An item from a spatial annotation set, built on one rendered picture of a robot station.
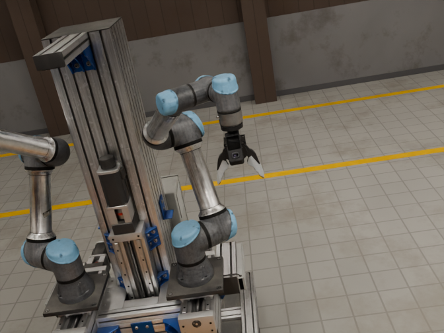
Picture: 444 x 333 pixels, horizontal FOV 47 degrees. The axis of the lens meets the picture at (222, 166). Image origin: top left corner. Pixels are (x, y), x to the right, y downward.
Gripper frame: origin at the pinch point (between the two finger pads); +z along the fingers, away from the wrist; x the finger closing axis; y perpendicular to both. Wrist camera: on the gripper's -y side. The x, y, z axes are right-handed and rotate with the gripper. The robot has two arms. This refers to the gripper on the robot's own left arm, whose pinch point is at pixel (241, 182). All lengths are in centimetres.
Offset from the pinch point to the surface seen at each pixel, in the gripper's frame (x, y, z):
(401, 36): -223, 554, 96
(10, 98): 327, 554, 93
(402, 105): -189, 442, 152
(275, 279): -6, 144, 152
